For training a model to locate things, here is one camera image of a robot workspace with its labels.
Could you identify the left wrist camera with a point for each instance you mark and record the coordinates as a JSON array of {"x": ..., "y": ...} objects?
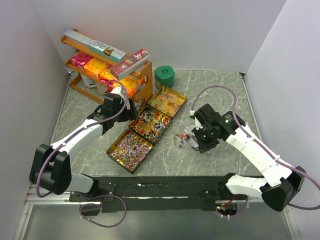
[{"x": 122, "y": 92}]

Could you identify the tin of swirl lollipops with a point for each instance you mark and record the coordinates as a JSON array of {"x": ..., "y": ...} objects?
[{"x": 129, "y": 151}]

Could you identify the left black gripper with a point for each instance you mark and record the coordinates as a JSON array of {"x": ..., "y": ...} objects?
[{"x": 130, "y": 114}]

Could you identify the clear plastic cup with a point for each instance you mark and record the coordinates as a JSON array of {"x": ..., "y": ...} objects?
[{"x": 182, "y": 139}]

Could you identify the orange snack box left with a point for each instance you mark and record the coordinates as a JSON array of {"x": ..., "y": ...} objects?
[{"x": 95, "y": 66}]

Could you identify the tin of pastel candies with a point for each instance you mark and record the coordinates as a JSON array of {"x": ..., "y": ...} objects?
[{"x": 167, "y": 101}]

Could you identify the orange snack box right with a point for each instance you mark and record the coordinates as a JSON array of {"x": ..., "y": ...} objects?
[{"x": 131, "y": 85}]

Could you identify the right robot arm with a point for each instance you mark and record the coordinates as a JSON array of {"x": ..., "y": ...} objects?
[{"x": 278, "y": 184}]

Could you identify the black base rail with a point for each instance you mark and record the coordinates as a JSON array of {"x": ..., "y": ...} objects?
[{"x": 148, "y": 193}]

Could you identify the grey long box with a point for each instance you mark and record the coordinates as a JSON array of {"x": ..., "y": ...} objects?
[{"x": 78, "y": 38}]

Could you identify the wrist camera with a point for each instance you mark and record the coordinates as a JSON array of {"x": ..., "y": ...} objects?
[
  {"x": 198, "y": 125},
  {"x": 122, "y": 92}
]

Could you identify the yellow pink snack box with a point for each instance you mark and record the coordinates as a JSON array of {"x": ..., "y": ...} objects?
[{"x": 105, "y": 76}]

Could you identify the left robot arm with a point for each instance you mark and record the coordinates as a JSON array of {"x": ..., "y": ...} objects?
[{"x": 51, "y": 167}]

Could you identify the tin of round lollipops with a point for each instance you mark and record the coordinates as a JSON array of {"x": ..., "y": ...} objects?
[{"x": 151, "y": 124}]

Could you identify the orange wooden shelf rack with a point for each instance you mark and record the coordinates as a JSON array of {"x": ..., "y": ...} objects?
[{"x": 145, "y": 71}]

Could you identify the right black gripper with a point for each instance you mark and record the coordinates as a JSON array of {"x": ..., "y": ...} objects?
[{"x": 204, "y": 146}]

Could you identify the orange snack box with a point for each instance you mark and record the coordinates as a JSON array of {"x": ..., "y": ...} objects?
[
  {"x": 131, "y": 85},
  {"x": 95, "y": 66}
]

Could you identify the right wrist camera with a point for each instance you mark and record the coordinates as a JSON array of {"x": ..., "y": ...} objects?
[{"x": 198, "y": 125}]

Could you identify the red white long box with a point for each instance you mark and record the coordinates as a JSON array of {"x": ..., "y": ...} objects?
[{"x": 130, "y": 64}]

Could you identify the metal candy scoop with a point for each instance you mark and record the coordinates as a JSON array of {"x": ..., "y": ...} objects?
[{"x": 191, "y": 138}]

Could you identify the green covered jar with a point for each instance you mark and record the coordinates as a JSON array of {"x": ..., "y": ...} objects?
[{"x": 164, "y": 76}]

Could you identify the white teal cat box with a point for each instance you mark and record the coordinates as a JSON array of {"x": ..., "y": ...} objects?
[{"x": 107, "y": 51}]

